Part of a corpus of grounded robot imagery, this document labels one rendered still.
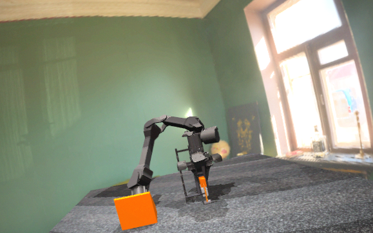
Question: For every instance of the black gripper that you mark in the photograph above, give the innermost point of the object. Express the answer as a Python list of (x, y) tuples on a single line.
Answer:
[(183, 165)]

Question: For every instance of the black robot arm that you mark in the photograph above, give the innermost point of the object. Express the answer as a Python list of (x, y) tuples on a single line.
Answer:
[(142, 175)]

